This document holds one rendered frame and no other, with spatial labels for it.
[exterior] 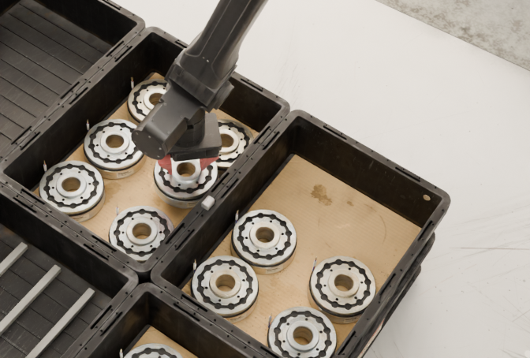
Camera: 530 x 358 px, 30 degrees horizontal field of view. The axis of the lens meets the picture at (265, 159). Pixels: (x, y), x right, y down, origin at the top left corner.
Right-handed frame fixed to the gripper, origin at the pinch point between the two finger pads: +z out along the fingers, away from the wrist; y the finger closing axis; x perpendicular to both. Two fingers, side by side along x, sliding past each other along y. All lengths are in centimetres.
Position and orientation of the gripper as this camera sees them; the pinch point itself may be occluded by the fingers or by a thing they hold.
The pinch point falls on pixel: (185, 166)
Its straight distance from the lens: 157.6
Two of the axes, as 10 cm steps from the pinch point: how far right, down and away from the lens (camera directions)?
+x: -1.9, -8.1, 5.5
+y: 9.8, -1.2, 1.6
